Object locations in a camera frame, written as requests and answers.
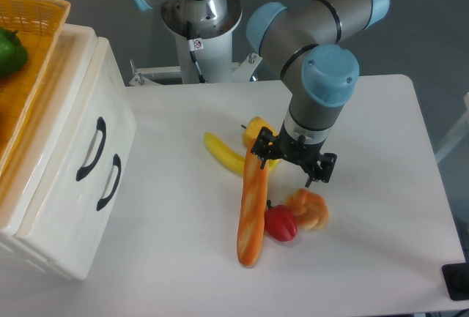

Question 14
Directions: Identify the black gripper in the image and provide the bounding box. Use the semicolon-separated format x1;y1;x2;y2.
250;127;337;187

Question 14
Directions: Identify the white drawer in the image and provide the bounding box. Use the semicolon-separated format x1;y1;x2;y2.
15;37;136;280

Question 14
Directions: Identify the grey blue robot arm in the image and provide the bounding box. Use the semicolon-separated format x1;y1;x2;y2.
134;0;390;182

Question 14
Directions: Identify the white drawer cabinet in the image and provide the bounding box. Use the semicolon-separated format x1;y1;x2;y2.
0;23;137;282

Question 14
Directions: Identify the orange baguette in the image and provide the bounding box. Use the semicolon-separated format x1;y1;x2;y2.
237;140;269;267

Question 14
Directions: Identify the yellow orange food piece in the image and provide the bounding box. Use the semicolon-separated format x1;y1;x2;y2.
243;116;278;146

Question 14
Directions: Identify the braided bread roll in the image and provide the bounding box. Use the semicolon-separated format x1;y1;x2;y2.
284;189;330;231

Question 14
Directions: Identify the yellow banana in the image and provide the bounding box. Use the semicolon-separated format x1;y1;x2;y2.
203;132;279;176

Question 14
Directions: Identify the red bell pepper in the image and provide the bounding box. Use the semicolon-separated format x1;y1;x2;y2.
265;200;298;242

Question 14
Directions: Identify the black device at edge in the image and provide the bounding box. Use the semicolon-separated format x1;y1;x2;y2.
441;263;468;301

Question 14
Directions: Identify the orange woven basket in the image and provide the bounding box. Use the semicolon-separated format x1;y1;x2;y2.
1;0;70;171

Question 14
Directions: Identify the green bell pepper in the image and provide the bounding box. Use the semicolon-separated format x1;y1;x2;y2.
1;27;29;78

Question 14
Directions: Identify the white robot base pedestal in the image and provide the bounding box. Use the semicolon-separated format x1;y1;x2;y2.
173;29;234;84

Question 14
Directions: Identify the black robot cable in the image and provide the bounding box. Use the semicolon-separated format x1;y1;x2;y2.
185;20;207;84

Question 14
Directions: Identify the black lower drawer handle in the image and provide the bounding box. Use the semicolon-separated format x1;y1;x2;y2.
96;154;122;212

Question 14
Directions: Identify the black drawer handle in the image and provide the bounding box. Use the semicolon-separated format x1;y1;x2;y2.
96;154;122;212
75;116;107;182

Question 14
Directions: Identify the black top drawer handle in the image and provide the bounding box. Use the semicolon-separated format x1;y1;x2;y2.
75;116;107;182

